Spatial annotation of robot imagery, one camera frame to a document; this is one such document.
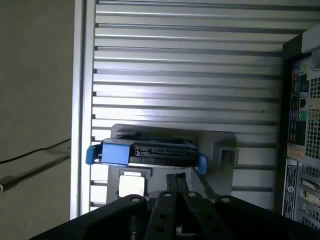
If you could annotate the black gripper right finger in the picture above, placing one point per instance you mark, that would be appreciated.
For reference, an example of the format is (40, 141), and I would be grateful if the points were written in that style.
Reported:
(197, 212)

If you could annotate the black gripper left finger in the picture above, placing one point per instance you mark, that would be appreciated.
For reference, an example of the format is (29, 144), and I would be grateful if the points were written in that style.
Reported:
(163, 215)

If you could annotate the hard disk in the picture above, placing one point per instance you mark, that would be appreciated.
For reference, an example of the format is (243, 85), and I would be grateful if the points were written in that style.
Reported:
(160, 153)

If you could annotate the silver CPU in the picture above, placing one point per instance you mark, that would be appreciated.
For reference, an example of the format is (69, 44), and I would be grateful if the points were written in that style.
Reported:
(132, 184)

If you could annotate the grey parts rack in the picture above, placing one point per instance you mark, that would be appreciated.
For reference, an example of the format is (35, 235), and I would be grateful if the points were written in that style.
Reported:
(207, 142)

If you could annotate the black open PC case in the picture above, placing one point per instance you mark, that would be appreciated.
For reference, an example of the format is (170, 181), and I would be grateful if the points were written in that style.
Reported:
(295, 175)

